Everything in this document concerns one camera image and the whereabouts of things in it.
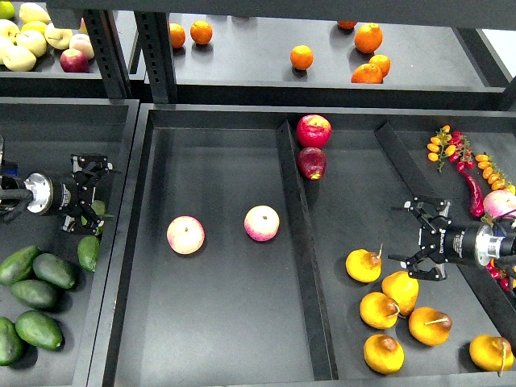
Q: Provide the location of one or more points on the orange beside shelf post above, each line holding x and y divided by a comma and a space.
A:
177, 35

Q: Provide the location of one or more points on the large orange on shelf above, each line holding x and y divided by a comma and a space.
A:
368, 38

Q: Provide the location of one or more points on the orange behind front orange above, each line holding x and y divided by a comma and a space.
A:
383, 62

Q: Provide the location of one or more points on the green avocado by wall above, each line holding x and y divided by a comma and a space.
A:
99, 207

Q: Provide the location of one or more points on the pale yellow apple front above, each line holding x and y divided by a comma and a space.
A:
19, 59

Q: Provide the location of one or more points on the cherry tomato cluster bottom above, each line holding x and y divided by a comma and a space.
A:
502, 277

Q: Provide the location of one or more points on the dark red apple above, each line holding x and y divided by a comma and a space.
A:
312, 163

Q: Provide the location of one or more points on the front orange on shelf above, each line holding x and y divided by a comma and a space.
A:
367, 74

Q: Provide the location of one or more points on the peach on shelf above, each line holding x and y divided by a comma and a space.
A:
82, 43

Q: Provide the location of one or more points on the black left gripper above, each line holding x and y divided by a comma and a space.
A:
71, 194

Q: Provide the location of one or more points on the cherry tomato cluster top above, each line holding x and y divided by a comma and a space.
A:
453, 146

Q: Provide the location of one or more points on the black middle tray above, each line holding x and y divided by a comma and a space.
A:
238, 312

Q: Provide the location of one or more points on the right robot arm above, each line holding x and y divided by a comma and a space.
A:
507, 243

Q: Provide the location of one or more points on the red chili pepper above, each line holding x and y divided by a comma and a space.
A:
476, 207

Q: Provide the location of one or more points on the red apple on shelf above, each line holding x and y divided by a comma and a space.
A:
74, 61

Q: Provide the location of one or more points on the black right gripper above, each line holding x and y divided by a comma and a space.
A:
469, 245

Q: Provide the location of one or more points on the yellow pear upright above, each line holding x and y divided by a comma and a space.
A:
403, 289

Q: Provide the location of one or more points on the black tray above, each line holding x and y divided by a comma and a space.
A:
238, 312
40, 135

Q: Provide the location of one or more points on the orange left on shelf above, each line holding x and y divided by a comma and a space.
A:
201, 32

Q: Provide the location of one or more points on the green avocado lower middle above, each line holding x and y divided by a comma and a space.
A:
36, 294

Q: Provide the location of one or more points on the black shelf post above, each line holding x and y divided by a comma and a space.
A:
156, 44

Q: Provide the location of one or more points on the bright red apple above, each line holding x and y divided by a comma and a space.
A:
313, 130

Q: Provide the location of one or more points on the yellow pear bottom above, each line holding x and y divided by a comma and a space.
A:
383, 354

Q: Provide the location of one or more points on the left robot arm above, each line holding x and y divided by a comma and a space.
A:
14, 195

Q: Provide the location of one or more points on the dark green avocado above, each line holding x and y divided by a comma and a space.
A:
53, 269

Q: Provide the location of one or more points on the orange at shelf centre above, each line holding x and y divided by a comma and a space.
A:
301, 57

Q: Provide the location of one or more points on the green avocado bottom left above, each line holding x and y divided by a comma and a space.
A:
12, 347

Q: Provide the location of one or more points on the cherry tomato cluster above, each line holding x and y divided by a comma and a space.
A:
453, 146
502, 277

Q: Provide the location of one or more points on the black left tray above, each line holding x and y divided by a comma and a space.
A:
40, 135

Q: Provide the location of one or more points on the pink apple left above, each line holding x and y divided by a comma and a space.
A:
185, 235

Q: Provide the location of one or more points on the yellow pear with stem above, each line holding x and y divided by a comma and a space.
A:
429, 326

